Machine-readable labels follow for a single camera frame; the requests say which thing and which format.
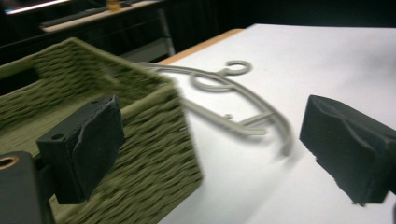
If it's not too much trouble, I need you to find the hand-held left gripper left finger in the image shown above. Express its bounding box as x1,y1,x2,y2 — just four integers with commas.
35,94,127,205

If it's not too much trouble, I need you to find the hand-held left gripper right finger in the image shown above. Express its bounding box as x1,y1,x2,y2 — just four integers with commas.
299,94,396,207

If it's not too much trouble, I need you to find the green woven basket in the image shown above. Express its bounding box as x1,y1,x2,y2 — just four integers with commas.
0,36,204,224

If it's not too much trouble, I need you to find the grey plastic clothes hanger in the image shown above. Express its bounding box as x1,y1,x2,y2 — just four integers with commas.
181,73,276,137
135,60,294,158

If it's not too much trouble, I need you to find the wooden desk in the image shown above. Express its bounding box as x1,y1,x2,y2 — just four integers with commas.
39,0,176,63

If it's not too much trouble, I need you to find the yellow object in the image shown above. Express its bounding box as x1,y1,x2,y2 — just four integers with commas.
106,0,121,12

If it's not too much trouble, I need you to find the lit monitor edge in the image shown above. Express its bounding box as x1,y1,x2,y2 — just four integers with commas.
4,0,71,16

